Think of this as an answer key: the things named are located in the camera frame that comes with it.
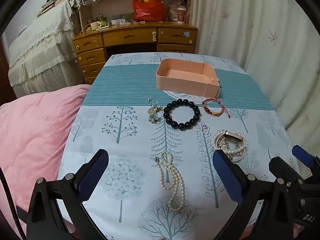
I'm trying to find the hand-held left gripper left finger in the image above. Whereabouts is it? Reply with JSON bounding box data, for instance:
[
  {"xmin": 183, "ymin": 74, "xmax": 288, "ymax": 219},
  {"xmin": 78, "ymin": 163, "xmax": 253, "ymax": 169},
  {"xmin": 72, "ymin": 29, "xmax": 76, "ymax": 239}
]
[{"xmin": 26, "ymin": 149, "xmax": 109, "ymax": 240}]

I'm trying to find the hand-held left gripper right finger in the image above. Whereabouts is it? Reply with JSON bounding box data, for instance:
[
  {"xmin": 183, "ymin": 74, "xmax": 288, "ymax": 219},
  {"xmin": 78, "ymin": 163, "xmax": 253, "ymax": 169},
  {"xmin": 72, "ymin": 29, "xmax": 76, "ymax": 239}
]
[{"xmin": 212, "ymin": 149, "xmax": 298, "ymax": 240}]

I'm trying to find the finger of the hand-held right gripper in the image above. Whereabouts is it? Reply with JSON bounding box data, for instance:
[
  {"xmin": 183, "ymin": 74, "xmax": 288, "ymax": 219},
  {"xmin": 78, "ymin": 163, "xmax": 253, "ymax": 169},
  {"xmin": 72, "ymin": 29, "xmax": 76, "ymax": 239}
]
[
  {"xmin": 291, "ymin": 144, "xmax": 320, "ymax": 171},
  {"xmin": 269, "ymin": 156, "xmax": 302, "ymax": 183}
]

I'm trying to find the gold rhinestone hair comb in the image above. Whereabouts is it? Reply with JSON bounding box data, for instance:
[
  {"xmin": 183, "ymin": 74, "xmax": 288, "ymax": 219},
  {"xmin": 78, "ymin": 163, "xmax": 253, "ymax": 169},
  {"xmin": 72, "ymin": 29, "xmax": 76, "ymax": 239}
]
[{"xmin": 217, "ymin": 139, "xmax": 237, "ymax": 153}]

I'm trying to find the white pearl necklace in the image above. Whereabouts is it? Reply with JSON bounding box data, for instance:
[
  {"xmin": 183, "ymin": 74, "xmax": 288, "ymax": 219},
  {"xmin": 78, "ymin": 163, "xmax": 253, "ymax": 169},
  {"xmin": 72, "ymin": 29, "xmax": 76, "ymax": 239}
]
[{"xmin": 155, "ymin": 151, "xmax": 187, "ymax": 212}]

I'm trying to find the red string bracelet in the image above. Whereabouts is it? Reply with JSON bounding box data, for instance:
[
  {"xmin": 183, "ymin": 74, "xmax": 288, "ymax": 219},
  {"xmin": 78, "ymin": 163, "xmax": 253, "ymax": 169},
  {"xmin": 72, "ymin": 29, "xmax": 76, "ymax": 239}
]
[{"xmin": 202, "ymin": 97, "xmax": 232, "ymax": 118}]

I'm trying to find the black bead bracelet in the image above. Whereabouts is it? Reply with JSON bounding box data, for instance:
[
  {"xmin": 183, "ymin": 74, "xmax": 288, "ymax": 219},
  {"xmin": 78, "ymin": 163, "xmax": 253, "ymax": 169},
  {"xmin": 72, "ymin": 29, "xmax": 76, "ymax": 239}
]
[{"xmin": 163, "ymin": 99, "xmax": 202, "ymax": 130}]

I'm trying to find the blue flower bracelet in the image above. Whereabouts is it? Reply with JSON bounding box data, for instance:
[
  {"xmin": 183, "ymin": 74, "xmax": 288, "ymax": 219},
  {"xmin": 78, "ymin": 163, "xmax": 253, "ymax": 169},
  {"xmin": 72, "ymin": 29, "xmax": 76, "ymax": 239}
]
[{"xmin": 146, "ymin": 97, "xmax": 162, "ymax": 124}]

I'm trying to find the pink jewelry box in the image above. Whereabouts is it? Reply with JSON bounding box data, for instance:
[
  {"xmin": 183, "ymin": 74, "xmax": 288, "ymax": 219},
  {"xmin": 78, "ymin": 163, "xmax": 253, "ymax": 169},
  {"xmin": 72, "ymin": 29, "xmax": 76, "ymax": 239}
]
[{"xmin": 156, "ymin": 58, "xmax": 221, "ymax": 98}]

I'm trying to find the pink quilt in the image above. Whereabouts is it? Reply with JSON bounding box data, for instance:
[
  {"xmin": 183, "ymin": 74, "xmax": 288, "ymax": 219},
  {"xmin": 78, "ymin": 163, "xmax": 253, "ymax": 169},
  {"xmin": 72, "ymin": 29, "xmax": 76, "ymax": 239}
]
[{"xmin": 0, "ymin": 84, "xmax": 92, "ymax": 236}]

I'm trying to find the white oval plate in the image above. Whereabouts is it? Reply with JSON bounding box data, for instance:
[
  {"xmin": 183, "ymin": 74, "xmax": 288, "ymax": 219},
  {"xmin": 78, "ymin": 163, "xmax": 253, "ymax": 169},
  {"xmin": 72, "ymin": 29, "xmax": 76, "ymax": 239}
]
[{"xmin": 164, "ymin": 89, "xmax": 222, "ymax": 103}]

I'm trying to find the tree print tablecloth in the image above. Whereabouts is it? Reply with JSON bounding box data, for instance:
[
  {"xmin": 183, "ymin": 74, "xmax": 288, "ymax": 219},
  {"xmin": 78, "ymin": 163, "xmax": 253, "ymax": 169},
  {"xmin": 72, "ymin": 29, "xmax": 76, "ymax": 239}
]
[{"xmin": 52, "ymin": 52, "xmax": 308, "ymax": 240}]

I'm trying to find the white floral curtain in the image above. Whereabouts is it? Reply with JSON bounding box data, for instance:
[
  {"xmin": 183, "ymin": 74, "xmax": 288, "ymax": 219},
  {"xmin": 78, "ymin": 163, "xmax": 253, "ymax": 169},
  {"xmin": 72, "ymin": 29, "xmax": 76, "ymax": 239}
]
[{"xmin": 189, "ymin": 0, "xmax": 320, "ymax": 151}]

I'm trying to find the lace covered furniture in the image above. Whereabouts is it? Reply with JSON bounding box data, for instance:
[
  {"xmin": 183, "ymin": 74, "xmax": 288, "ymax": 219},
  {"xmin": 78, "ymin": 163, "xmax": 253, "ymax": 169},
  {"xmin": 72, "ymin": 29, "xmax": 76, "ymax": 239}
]
[{"xmin": 7, "ymin": 0, "xmax": 83, "ymax": 98}]

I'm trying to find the wooden desk with drawers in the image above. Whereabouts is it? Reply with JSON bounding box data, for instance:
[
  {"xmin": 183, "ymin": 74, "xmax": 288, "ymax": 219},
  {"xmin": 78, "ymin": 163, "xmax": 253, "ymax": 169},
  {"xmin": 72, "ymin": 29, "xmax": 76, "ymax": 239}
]
[{"xmin": 72, "ymin": 0, "xmax": 198, "ymax": 85}]

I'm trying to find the pink floral cup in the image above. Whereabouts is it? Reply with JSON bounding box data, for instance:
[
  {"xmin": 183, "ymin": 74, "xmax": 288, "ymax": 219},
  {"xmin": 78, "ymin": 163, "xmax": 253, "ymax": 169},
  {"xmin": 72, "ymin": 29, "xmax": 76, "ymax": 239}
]
[{"xmin": 177, "ymin": 7, "xmax": 188, "ymax": 23}]

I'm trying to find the floral jar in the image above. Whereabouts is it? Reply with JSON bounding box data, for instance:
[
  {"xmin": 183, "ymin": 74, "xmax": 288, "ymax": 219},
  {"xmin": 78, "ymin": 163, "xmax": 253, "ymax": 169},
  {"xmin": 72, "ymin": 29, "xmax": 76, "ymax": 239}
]
[{"xmin": 168, "ymin": 4, "xmax": 178, "ymax": 22}]

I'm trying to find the red plastic bag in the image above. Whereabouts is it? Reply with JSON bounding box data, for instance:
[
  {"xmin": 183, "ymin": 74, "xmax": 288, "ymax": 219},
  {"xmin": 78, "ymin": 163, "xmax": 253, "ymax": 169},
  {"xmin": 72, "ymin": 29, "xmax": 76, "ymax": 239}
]
[{"xmin": 132, "ymin": 0, "xmax": 167, "ymax": 22}]

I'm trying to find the stack of books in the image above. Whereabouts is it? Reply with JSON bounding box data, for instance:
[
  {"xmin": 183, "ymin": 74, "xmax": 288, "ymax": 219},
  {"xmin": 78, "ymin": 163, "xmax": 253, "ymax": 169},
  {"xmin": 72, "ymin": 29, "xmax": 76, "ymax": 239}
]
[{"xmin": 37, "ymin": 0, "xmax": 75, "ymax": 17}]

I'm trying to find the black cable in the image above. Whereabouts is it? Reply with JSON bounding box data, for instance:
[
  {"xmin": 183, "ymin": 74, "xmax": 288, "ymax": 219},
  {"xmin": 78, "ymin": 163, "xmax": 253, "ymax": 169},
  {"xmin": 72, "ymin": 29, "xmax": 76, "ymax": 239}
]
[{"xmin": 0, "ymin": 166, "xmax": 26, "ymax": 240}]

